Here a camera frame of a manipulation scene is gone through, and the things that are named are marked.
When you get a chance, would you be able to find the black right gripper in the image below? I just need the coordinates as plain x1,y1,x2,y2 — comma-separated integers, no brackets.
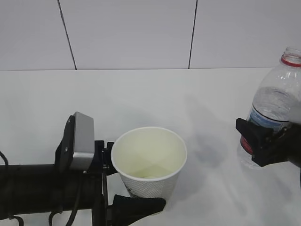
236,118,301,167

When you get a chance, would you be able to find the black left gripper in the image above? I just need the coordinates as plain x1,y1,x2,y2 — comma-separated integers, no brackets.
79,140,166,226

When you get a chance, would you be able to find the clear plastic water bottle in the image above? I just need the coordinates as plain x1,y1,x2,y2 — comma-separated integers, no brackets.
238,47,301,168

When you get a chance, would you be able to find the white paper cup green logo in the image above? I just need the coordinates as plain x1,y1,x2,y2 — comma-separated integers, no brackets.
111,127,188,201

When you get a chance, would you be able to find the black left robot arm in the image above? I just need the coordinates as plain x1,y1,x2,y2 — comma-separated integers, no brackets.
0,140,166,226

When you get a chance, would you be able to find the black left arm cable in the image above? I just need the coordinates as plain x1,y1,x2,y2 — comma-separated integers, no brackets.
0,150,83,226

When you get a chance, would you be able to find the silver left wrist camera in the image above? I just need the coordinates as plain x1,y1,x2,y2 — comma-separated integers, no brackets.
55,112,95,173

